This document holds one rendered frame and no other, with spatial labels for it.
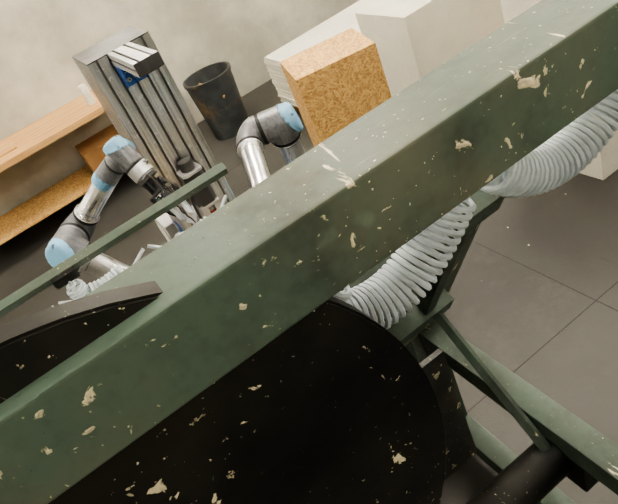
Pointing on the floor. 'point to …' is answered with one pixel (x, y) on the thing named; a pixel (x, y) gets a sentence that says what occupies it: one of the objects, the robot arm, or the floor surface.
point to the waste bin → (217, 99)
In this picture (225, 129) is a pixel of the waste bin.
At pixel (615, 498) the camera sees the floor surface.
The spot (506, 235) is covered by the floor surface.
